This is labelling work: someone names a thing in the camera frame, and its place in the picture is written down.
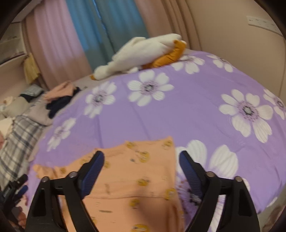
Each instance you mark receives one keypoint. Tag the purple floral bedsheet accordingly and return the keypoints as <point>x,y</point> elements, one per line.
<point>178,116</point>

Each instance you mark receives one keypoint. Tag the peach cloth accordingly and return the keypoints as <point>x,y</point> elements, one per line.
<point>60,90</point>

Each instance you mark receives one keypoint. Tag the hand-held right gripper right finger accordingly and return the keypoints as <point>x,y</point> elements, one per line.
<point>190,174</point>

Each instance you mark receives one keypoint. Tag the beige pleated curtain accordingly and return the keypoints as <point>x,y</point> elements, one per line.
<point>165,22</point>

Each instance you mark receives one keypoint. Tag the yellow hanging towel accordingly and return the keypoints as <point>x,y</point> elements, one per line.
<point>32,69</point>

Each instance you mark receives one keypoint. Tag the navy cloth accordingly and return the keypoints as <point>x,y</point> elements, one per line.
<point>60,107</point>

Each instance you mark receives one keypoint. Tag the peach printed small garment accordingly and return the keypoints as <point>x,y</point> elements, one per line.
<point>134,178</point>

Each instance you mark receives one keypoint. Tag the cream shelf unit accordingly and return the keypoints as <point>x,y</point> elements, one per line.
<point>11,46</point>

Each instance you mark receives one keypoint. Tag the grey plaid pillow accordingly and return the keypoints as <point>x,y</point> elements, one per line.
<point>20,142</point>

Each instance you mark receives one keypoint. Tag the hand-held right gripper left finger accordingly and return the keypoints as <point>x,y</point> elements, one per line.
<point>93,176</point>

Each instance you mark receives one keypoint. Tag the pink bed sheet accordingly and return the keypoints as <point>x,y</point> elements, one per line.
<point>87,81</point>

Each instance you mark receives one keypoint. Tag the beige grey cloth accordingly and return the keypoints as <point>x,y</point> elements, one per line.
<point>40,112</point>

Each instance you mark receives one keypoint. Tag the pink curtain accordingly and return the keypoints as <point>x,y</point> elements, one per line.
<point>58,40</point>

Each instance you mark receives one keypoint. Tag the dark grey folded cloth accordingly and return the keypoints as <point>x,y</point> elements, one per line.
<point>32,91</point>

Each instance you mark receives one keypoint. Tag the blue curtain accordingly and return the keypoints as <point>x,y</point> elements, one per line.
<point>107,29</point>

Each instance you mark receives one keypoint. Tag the white wall socket strip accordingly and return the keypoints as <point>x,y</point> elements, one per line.
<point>262,22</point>

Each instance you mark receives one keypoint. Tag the cream pillow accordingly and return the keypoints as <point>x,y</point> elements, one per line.
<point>13,108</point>

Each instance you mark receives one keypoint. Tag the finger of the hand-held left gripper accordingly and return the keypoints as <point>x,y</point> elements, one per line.
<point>22,190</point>

